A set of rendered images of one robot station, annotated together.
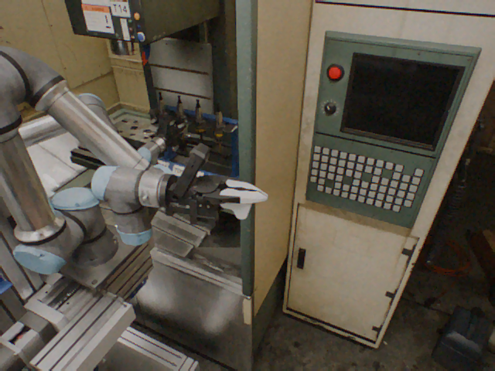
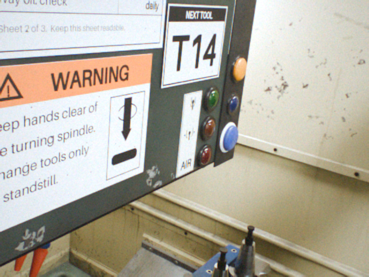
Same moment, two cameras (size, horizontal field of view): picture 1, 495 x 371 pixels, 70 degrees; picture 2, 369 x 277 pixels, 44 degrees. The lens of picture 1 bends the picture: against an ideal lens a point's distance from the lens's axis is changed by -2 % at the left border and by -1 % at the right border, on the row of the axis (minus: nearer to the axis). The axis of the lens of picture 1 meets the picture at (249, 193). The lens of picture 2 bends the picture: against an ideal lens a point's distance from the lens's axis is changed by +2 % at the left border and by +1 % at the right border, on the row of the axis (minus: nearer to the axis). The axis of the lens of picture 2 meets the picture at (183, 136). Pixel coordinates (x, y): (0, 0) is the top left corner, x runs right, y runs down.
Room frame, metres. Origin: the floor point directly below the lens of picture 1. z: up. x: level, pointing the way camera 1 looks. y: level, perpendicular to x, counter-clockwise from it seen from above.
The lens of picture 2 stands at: (1.59, 0.97, 1.77)
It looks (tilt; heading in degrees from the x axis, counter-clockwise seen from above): 18 degrees down; 278
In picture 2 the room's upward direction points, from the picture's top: 6 degrees clockwise
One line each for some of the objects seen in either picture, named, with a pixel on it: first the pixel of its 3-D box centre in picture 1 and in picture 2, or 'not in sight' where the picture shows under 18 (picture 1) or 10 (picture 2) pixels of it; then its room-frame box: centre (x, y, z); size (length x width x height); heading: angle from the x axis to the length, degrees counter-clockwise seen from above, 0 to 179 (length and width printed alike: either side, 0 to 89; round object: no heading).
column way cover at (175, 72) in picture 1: (181, 79); not in sight; (2.32, 0.46, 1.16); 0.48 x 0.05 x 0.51; 65
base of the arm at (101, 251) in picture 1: (90, 239); not in sight; (0.78, 0.50, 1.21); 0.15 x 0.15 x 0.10
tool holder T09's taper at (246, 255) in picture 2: (218, 117); (246, 257); (1.55, 0.15, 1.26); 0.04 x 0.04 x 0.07
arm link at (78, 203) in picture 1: (77, 212); not in sight; (0.78, 0.50, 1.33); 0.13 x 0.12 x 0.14; 169
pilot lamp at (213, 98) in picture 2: not in sight; (212, 98); (1.63, 0.51, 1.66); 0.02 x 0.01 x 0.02; 65
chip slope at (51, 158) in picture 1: (74, 143); not in sight; (2.20, 1.25, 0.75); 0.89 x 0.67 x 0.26; 155
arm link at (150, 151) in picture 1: (147, 154); not in sight; (1.38, 0.47, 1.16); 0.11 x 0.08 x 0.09; 155
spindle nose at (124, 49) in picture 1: (124, 39); not in sight; (1.92, 0.65, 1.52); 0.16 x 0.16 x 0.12
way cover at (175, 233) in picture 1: (134, 216); not in sight; (1.47, 0.64, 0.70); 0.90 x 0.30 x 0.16; 65
